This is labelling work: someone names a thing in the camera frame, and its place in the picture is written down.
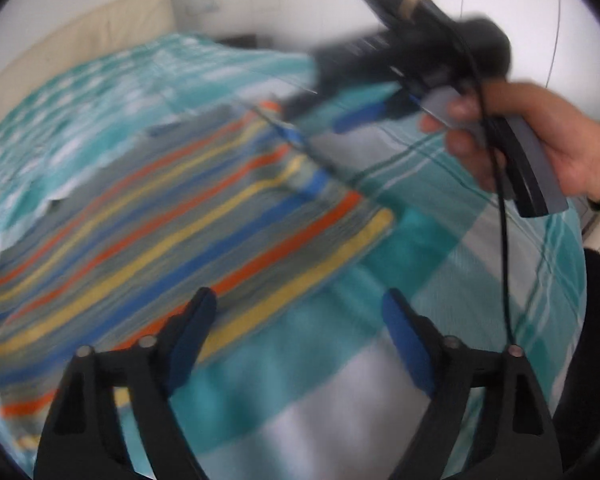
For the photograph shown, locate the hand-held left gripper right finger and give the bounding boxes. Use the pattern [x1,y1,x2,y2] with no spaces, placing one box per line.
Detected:
[381,288,563,480]

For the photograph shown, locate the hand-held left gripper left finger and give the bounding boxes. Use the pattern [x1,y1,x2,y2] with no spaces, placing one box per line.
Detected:
[33,287,218,480]

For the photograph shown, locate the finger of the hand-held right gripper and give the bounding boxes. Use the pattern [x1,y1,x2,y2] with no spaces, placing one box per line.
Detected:
[330,96,423,134]
[279,35,406,122]

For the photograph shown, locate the striped knitted sweater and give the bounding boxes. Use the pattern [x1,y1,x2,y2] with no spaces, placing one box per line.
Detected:
[0,102,396,456]

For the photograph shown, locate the person's right hand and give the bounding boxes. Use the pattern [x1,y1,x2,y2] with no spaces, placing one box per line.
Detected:
[419,80,600,207]

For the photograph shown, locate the dark nightstand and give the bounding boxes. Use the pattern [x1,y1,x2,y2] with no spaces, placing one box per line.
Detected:
[215,33,259,49]

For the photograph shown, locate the teal plaid bedspread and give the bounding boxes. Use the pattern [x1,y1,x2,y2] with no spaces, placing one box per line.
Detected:
[0,32,588,480]

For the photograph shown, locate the person's dark pants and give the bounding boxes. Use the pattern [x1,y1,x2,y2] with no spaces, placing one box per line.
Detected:
[550,247,600,480]

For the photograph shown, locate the cream padded headboard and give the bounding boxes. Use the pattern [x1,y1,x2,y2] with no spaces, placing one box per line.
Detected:
[0,0,176,111]

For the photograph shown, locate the black cable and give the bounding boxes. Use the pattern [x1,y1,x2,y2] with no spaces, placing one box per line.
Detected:
[457,25,520,350]

